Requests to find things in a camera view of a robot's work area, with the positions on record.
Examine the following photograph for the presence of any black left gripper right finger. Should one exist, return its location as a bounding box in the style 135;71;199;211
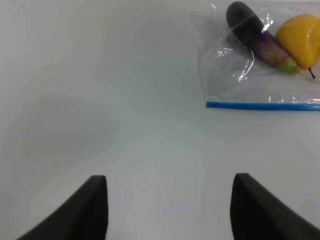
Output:
229;173;320;240

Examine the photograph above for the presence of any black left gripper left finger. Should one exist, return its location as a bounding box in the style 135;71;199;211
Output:
19;175;109;240

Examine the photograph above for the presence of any clear zip bag blue strip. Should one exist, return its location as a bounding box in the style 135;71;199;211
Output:
197;0;320;111

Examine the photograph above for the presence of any yellow toy pear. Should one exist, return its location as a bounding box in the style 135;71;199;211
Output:
275;13;320;79

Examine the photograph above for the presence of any purple toy eggplant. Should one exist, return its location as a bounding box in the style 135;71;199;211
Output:
226;1;305;75

